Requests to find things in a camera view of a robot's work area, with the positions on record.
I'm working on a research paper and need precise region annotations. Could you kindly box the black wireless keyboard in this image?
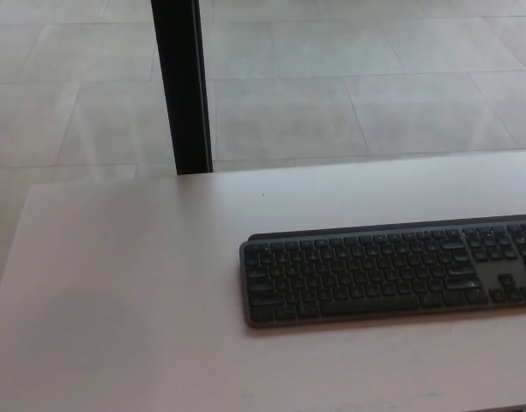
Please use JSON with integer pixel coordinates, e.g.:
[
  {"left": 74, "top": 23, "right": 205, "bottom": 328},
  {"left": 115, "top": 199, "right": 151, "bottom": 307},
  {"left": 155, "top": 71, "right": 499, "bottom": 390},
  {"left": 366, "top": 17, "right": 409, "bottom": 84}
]
[{"left": 239, "top": 213, "right": 526, "bottom": 330}]

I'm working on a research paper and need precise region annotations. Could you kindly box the black vertical metal post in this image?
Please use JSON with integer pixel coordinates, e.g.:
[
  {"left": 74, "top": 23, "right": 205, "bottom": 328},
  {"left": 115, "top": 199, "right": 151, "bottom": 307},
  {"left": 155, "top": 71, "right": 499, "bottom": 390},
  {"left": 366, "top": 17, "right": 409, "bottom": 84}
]
[{"left": 150, "top": 0, "right": 215, "bottom": 176}]

